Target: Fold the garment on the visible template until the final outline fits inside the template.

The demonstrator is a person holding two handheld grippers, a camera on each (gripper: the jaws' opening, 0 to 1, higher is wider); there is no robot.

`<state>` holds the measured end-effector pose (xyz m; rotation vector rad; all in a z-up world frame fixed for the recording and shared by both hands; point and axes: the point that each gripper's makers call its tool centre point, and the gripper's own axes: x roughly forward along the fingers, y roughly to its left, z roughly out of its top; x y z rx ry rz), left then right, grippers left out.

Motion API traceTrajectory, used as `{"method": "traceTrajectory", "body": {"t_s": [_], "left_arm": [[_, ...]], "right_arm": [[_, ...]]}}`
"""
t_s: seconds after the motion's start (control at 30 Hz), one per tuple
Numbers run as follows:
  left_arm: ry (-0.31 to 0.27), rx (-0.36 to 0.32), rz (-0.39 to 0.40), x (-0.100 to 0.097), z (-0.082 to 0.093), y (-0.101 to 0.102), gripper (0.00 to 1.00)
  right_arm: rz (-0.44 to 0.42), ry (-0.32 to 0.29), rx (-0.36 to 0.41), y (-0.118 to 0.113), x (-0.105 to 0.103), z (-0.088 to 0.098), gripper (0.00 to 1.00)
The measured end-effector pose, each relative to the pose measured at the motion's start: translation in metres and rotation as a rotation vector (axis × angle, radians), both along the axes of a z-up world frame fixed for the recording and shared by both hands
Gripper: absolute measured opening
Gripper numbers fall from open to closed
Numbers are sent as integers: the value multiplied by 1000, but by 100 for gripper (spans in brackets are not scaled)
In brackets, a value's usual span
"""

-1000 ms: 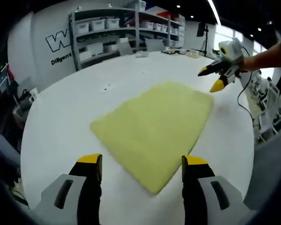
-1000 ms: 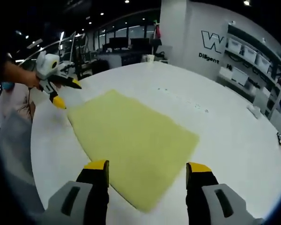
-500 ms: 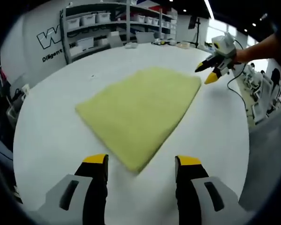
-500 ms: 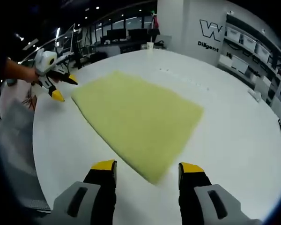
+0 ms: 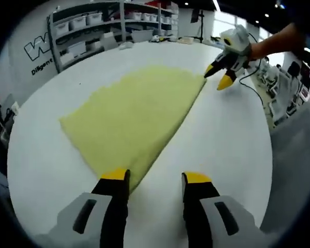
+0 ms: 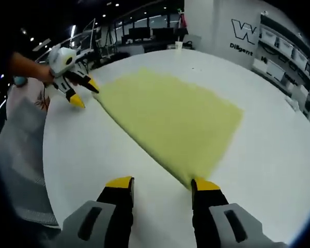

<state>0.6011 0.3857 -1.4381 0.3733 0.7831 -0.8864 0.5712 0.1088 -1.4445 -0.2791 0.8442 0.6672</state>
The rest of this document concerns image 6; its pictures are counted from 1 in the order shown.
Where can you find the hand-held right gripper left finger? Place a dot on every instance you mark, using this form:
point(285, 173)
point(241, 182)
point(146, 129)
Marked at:
point(118, 214)

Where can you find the grey metal shelving rack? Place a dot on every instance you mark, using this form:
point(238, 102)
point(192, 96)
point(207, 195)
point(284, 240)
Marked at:
point(273, 23)

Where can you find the black computer monitor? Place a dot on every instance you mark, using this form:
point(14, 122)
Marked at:
point(162, 33)
point(139, 33)

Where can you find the rows of white storage bins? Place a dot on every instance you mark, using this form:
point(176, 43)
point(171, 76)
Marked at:
point(275, 71)

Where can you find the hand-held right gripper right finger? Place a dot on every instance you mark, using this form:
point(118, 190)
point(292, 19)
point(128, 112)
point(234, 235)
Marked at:
point(204, 214)

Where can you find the yellow long-sleeved garment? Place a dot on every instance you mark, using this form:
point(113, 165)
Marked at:
point(170, 116)

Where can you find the person's left hand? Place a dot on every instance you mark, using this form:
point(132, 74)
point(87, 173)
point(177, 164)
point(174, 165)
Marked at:
point(46, 73)

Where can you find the grey mesh office chair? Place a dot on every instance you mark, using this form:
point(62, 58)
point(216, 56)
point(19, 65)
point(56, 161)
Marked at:
point(20, 155)

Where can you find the person's head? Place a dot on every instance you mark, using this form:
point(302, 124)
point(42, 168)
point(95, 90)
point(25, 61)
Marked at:
point(20, 80)

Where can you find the person's torso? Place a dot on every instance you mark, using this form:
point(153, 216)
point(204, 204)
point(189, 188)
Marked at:
point(23, 98)

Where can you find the white paper cup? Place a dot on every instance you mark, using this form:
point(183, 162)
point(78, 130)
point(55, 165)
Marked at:
point(178, 45)

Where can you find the red hanging cloth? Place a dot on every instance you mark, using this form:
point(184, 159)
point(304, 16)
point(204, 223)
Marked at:
point(184, 20)

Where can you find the white lumpy object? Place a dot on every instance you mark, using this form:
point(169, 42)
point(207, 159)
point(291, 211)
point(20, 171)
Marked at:
point(293, 103)

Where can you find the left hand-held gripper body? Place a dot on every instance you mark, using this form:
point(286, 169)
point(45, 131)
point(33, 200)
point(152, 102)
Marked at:
point(60, 59)

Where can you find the round ceiling downlights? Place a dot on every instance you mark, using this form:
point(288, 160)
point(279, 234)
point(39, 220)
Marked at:
point(32, 39)

